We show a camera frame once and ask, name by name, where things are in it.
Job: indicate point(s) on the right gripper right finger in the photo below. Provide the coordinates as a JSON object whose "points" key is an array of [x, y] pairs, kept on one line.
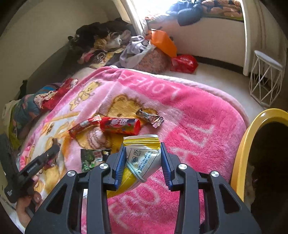
{"points": [[207, 203]]}

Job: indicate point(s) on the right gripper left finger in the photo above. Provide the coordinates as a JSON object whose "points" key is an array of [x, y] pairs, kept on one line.
{"points": [[61, 211]]}

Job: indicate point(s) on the yellow white snack bag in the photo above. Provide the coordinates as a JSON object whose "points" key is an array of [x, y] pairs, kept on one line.
{"points": [[143, 159]]}

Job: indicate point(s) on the yellow rimmed black trash bin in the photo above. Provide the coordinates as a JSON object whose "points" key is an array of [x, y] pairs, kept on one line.
{"points": [[259, 174]]}

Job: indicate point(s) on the person left hand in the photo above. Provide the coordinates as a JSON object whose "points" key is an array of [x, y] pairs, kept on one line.
{"points": [[23, 203]]}

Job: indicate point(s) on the green snack wrapper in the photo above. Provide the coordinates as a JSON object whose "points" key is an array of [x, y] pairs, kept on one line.
{"points": [[92, 158]]}

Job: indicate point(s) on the pink teddy bear blanket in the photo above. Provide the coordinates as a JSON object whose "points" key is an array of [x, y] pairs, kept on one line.
{"points": [[112, 107]]}

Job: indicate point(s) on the red patterned cloth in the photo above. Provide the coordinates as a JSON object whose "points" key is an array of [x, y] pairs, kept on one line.
{"points": [[59, 93]]}

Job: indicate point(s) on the brown candy bar wrapper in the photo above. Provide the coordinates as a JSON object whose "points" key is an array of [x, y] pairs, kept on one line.
{"points": [[155, 120]]}

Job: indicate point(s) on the long red snack wrapper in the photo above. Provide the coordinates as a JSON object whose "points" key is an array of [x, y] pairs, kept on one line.
{"points": [[93, 121]]}

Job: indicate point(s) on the red snack packet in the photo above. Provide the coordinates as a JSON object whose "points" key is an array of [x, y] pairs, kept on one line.
{"points": [[127, 126]]}

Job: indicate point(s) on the red plastic bag on floor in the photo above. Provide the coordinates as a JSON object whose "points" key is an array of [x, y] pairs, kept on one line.
{"points": [[184, 64]]}

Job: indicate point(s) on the floral laundry basket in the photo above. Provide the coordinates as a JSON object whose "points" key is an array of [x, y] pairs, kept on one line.
{"points": [[154, 62]]}

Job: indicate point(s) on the dark clothes pile on bed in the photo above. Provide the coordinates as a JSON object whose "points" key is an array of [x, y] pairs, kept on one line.
{"points": [[99, 44]]}

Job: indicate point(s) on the orange paper bag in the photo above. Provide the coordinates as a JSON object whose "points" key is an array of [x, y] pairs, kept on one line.
{"points": [[162, 41]]}

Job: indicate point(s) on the lilac clothes in basket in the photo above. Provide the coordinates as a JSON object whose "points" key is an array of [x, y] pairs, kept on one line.
{"points": [[135, 51]]}

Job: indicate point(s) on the cream curtain right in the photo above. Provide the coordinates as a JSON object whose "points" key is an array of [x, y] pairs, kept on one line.
{"points": [[262, 32]]}

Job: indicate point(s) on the cream curtain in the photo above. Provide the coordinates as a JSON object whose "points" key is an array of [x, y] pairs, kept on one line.
{"points": [[131, 13], [262, 32]]}

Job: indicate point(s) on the dark blue clothes on sill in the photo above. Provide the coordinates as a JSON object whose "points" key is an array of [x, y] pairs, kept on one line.
{"points": [[186, 12]]}

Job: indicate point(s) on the orange patterned blanket on sill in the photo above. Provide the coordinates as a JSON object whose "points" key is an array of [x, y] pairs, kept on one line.
{"points": [[224, 9]]}

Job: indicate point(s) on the cream curtain left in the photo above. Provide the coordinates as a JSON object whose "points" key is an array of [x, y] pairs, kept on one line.
{"points": [[131, 13]]}

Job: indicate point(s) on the white wire frame stool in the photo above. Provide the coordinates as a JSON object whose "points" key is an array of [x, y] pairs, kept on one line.
{"points": [[266, 79]]}

